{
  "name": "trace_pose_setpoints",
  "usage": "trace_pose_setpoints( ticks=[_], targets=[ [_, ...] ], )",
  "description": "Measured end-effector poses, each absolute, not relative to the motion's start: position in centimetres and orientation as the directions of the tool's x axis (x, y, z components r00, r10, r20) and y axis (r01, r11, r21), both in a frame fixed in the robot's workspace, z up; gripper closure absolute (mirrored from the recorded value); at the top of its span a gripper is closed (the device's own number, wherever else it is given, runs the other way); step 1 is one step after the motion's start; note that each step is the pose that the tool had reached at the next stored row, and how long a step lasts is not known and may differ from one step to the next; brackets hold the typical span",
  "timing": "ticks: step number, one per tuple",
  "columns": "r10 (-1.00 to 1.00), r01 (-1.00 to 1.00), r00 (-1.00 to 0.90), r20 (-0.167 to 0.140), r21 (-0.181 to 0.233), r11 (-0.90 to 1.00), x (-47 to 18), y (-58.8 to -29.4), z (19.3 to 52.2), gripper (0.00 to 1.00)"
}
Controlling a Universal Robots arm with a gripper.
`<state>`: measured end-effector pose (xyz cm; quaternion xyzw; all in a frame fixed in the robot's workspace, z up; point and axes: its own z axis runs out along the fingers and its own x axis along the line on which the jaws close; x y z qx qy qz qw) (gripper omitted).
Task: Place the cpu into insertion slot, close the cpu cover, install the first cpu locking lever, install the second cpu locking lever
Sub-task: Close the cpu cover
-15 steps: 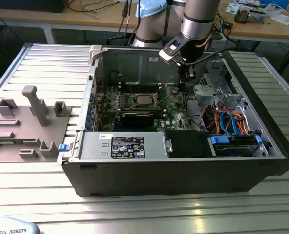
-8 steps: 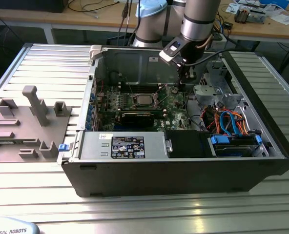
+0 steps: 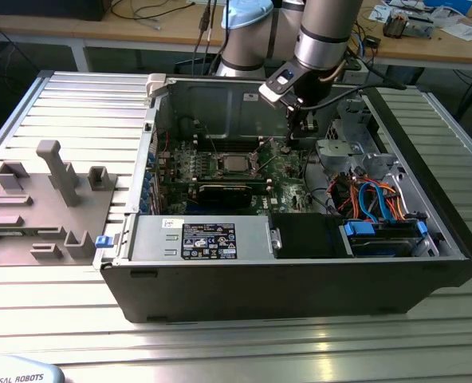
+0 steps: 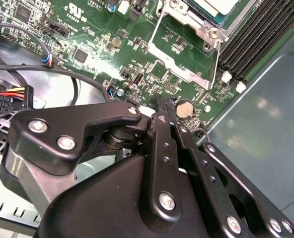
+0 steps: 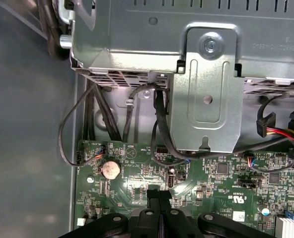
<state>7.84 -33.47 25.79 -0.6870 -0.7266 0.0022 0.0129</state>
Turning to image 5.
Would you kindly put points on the silver finned heatsink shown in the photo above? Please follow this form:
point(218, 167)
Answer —
point(293, 228)

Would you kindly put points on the black RAM slot white clips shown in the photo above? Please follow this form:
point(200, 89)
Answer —
point(80, 221)

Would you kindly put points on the grey metal disk bay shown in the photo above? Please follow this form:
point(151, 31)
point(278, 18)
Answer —
point(137, 24)

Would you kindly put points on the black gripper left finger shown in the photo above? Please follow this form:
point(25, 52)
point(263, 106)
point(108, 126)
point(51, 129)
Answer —
point(153, 200)

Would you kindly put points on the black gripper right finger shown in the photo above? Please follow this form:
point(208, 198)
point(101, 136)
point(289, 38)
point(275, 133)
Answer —
point(165, 200)

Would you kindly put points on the black grey PC case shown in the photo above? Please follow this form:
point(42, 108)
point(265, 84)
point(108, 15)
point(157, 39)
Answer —
point(25, 124)

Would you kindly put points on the internal USB port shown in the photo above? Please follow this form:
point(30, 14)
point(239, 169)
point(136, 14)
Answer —
point(170, 179)

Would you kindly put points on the green motherboard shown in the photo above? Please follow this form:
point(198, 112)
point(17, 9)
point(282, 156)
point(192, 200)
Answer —
point(206, 173)

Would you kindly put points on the silver coin cell battery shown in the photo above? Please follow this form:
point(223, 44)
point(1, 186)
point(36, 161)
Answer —
point(109, 169)

